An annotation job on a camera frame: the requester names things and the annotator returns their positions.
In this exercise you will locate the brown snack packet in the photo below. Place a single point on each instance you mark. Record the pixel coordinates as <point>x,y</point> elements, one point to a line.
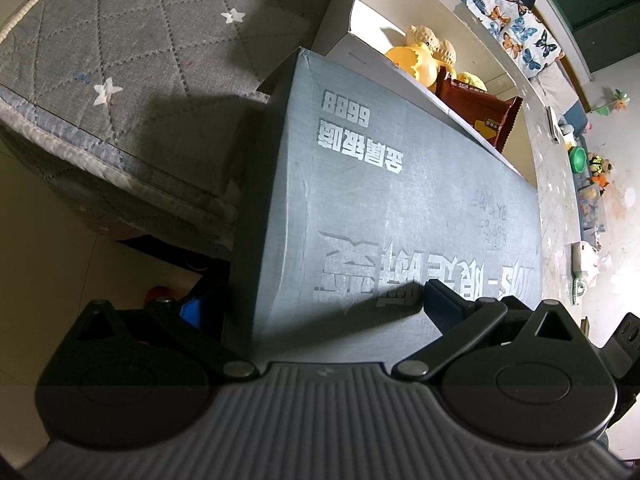
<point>480,110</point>

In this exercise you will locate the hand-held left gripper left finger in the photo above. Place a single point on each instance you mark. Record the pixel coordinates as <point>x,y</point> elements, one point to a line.
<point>192,312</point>

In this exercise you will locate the white remote control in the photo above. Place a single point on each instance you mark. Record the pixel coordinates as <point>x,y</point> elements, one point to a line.
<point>554,127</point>

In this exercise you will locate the grey pillow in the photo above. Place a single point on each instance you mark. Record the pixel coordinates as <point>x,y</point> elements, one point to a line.
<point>550,85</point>

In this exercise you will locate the butterfly-print cushion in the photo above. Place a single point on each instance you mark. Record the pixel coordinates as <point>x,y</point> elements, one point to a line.
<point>520,30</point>

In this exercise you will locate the green plastic bowl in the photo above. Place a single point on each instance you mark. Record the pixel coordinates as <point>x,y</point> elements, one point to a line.
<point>579,159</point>

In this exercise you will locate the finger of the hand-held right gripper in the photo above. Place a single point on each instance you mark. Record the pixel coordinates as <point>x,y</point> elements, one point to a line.
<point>627,340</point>

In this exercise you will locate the tan rubber toy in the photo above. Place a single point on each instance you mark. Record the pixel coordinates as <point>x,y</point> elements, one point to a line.
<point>425,35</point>

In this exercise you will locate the green framed window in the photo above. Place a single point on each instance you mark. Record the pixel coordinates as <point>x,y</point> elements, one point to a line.
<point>600,20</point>

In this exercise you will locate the yellow plush ball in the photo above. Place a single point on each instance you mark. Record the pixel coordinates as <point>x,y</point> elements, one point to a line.
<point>472,80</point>

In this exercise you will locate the yellow duck toy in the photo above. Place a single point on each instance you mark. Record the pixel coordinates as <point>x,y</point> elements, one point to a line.
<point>415,60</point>

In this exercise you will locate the red round object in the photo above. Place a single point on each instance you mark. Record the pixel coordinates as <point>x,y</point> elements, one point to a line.
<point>159,294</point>

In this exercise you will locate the grey star quilted desktop cover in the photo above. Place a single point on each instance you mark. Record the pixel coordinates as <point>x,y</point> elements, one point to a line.
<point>125,35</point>

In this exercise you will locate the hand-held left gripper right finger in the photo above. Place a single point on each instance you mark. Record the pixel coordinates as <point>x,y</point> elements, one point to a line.
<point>442,305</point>

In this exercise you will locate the colourful flower toy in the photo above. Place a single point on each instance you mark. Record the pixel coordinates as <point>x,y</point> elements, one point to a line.
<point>617,100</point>

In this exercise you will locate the orange stuffed toy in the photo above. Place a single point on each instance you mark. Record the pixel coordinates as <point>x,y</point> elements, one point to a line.
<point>602,170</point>

